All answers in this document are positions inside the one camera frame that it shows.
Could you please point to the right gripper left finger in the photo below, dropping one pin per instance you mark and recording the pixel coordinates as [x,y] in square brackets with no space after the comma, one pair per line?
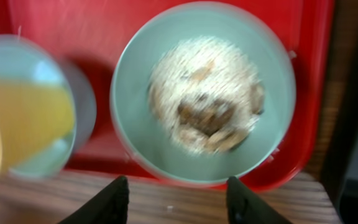
[109,206]

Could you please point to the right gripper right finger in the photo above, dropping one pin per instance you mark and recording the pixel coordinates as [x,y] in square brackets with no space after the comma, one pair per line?
[245,207]

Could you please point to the green bowl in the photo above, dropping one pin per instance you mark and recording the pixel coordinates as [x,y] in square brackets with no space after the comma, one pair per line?
[142,134]

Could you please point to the leftover rice and food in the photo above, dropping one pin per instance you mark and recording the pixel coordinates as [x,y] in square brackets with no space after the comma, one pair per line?
[206,94]

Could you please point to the yellow plastic cup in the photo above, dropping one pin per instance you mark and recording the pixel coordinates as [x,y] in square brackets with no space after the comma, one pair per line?
[32,116]

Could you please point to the small light blue saucer bowl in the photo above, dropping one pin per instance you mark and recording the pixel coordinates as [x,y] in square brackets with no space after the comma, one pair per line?
[24,62]

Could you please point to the red plastic serving tray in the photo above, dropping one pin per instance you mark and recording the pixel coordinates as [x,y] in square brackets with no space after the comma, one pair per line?
[94,34]

